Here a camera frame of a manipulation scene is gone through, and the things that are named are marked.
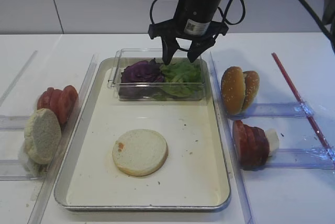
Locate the red plastic rod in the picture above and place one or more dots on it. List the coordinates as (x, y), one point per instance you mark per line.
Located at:
(325, 144)

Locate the white pusher block right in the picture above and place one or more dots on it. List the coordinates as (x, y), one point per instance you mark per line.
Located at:
(273, 141)

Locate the back tomato slice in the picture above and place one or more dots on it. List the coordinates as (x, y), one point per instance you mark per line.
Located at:
(45, 99)

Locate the sesame bun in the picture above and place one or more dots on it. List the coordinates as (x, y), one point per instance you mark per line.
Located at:
(252, 84)
(233, 89)

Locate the clear cross rail bun slice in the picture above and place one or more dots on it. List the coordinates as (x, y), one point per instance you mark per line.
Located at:
(12, 170)

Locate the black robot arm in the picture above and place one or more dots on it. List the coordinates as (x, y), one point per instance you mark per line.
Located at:
(201, 11)

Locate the clear rail right of tray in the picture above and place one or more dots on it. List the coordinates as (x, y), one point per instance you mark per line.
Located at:
(238, 177)

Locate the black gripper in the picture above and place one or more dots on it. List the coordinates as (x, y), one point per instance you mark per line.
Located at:
(201, 35)

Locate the bun bottom on tray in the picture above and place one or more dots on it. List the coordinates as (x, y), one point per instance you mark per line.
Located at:
(140, 152)

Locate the left sesame bun top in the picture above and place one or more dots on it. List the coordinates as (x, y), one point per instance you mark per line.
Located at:
(233, 89)

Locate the clear cross rail tomatoes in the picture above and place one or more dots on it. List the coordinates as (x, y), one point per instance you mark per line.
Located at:
(13, 123)

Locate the clear rail of tray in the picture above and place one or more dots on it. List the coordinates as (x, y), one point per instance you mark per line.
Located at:
(54, 167)
(238, 177)

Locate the clear plastic container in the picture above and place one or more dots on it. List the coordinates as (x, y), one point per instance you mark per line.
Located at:
(126, 57)

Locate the right sesame bun top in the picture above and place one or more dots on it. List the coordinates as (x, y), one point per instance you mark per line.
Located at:
(252, 84)

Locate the stack of meat slices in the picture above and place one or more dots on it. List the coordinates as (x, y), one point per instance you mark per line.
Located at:
(252, 145)

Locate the metal baking tray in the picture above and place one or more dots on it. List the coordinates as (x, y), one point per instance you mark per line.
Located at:
(193, 178)

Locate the purple cabbage leaves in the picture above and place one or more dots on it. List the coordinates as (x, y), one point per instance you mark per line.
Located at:
(140, 72)

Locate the clear cross rail meat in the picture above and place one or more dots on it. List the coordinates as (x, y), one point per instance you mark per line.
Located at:
(314, 158)

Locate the green lettuce pile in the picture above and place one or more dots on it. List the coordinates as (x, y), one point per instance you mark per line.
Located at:
(182, 81)

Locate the clear cross rail bun tops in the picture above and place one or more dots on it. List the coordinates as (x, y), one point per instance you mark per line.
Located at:
(291, 109)

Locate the clear rail left of tray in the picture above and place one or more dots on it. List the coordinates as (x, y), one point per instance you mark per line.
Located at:
(54, 167)

